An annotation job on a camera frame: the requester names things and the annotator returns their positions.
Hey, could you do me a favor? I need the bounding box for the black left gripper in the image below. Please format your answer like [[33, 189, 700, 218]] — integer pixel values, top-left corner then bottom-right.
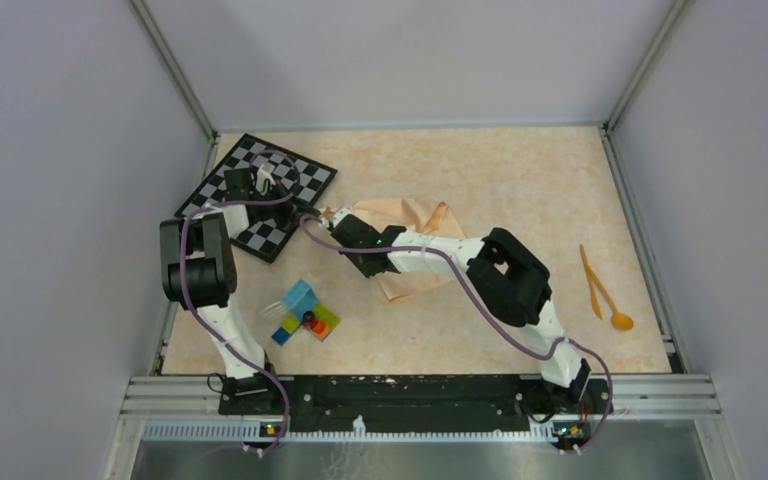
[[250, 179, 319, 229]]

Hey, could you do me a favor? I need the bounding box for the orange cloth napkin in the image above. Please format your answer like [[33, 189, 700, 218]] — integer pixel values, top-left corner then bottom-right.
[[328, 197, 465, 302]]

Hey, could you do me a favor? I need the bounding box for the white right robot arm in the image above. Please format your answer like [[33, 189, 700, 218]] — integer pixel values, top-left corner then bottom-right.
[[321, 209, 592, 412]]

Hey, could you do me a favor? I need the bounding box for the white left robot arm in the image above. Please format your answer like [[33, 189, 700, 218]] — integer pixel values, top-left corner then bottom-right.
[[159, 163, 309, 415]]

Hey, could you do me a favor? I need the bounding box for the black white checkerboard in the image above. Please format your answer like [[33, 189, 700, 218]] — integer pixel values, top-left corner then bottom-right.
[[175, 134, 338, 264]]

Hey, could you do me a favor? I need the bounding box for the colourful toy block pile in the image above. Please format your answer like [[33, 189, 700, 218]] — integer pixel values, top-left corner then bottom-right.
[[259, 280, 341, 346]]

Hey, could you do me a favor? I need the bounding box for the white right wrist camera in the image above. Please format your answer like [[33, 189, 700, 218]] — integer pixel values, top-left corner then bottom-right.
[[319, 208, 351, 231]]

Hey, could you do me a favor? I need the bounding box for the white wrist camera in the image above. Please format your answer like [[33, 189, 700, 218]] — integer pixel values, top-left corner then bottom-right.
[[319, 208, 351, 231], [255, 163, 276, 197]]

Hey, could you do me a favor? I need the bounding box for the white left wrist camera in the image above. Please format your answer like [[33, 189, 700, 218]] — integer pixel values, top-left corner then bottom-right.
[[255, 163, 276, 197]]

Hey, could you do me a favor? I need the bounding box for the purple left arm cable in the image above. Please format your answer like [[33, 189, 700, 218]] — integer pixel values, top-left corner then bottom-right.
[[178, 150, 302, 458]]

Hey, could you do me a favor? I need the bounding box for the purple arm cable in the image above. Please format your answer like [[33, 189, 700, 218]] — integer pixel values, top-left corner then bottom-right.
[[297, 211, 616, 455], [178, 150, 302, 458]]

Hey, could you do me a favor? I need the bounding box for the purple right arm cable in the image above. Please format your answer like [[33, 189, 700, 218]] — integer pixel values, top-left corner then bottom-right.
[[297, 211, 616, 455]]

